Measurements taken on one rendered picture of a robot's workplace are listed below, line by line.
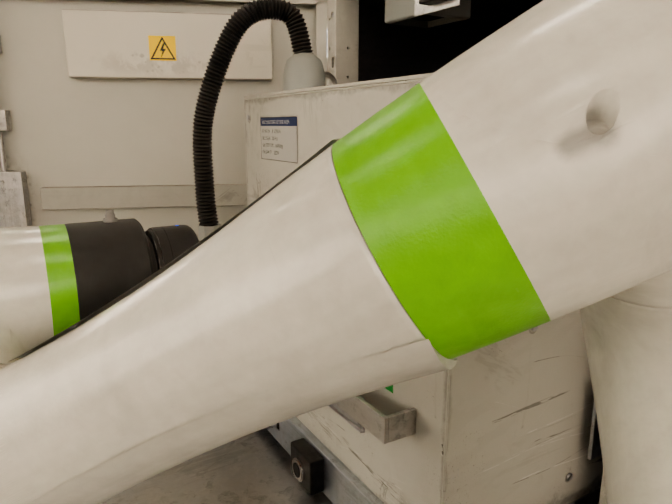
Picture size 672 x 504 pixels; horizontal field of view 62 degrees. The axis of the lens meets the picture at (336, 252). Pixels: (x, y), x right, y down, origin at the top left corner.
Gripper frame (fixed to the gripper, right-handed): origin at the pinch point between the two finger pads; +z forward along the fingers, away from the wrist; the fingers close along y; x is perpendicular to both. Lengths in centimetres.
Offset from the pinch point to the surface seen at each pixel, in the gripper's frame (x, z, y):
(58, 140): 9, -21, -67
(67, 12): 30, -17, -63
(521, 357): -11.0, 13.4, 10.4
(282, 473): -38.4, 0.9, -21.0
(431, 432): -17.6, 3.8, 8.2
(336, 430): -26.7, 3.8, -10.1
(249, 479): -38.4, -3.8, -22.1
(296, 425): -30.4, 2.8, -19.8
